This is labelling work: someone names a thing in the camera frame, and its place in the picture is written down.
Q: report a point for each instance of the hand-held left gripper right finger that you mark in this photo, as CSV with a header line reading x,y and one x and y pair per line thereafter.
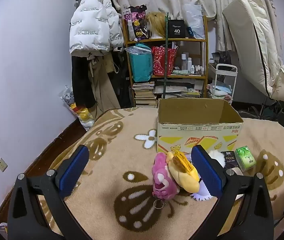
x,y
207,172

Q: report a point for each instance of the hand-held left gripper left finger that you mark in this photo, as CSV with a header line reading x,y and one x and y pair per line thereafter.
x,y
74,170

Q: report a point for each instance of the purple plush doll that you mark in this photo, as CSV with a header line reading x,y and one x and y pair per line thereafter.
x,y
203,193

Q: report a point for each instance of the yellow plush toy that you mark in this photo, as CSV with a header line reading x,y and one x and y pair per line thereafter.
x,y
184,180

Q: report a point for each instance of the black tissue pack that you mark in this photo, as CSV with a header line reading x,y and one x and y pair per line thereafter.
x,y
229,158

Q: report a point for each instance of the printed cardboard box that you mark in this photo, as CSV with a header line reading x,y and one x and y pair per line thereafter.
x,y
199,132

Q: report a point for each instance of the green tissue pack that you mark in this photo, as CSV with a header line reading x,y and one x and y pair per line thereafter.
x,y
245,158

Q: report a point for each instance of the pink plush toy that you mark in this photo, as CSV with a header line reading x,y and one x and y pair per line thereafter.
x,y
162,177

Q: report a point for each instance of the beige floral printed blanket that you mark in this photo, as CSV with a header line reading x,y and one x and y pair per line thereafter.
x,y
122,155

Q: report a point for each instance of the metal keyring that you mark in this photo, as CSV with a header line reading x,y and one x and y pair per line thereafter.
x,y
159,204

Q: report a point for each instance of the plastic bag of toys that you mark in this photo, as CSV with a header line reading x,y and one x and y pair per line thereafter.
x,y
82,112

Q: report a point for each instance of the folded blue cloth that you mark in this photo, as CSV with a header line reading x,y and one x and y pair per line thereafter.
x,y
220,90

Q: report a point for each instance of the white trolley cart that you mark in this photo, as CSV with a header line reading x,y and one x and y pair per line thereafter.
x,y
228,67

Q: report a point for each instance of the pile of magazines and papers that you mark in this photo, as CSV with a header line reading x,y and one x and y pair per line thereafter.
x,y
179,90

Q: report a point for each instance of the beige hanging coat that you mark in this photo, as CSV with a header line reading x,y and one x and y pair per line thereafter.
x,y
102,85

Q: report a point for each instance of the black hanging garment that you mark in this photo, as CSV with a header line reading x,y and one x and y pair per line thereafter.
x,y
80,80

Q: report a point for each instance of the dark bag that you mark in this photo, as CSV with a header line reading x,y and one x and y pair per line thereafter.
x,y
222,57

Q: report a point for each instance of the stack of books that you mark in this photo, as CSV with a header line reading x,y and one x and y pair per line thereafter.
x,y
144,95

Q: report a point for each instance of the dark hanging garment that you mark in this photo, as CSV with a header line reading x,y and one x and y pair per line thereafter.
x,y
124,80

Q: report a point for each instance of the cream recliner chair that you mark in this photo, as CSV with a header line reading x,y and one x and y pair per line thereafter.
x,y
252,30

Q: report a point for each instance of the row of white toiletry bottles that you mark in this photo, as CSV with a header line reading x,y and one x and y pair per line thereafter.
x,y
189,63

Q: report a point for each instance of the green pole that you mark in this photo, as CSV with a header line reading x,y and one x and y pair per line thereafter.
x,y
166,67

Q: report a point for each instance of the red gift bag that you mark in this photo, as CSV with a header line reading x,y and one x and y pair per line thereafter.
x,y
162,60

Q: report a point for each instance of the teal bag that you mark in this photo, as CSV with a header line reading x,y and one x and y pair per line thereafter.
x,y
140,65

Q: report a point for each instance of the wooden shelf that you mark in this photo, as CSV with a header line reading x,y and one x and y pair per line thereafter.
x,y
179,40

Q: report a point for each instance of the clear plastic bag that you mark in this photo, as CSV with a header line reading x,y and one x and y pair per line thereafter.
x,y
194,20

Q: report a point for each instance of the white puffer jacket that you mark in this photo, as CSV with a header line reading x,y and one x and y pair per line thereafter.
x,y
92,25

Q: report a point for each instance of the black box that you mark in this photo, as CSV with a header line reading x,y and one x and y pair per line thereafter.
x,y
178,28

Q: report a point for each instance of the blonde wig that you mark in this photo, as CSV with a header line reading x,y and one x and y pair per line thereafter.
x,y
155,25

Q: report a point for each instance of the purple printed bag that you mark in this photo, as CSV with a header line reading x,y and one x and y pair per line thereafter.
x,y
135,22

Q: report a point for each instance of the dark wooden bed frame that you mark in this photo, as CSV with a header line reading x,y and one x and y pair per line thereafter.
x,y
64,136

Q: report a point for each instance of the white wall socket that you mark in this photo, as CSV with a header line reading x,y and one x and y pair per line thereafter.
x,y
1,165

